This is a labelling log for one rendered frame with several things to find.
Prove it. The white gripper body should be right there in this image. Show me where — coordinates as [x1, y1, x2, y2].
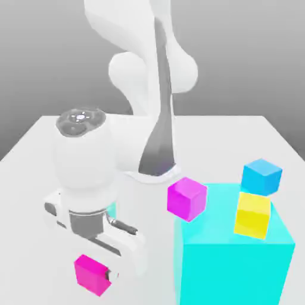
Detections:
[82, 228, 148, 279]

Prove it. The small blue cube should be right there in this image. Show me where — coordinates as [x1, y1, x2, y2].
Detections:
[240, 158, 284, 197]

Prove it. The small cyan cube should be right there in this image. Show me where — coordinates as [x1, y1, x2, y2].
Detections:
[104, 201, 117, 222]

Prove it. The small pink cube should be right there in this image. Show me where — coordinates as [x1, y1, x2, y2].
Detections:
[73, 254, 113, 298]

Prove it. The small purple cube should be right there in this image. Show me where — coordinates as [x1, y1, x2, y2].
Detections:
[167, 176, 208, 223]

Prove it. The small yellow cube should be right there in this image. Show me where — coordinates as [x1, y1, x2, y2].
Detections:
[234, 191, 272, 241]

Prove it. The large cyan box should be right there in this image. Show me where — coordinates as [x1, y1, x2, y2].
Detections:
[173, 182, 297, 305]

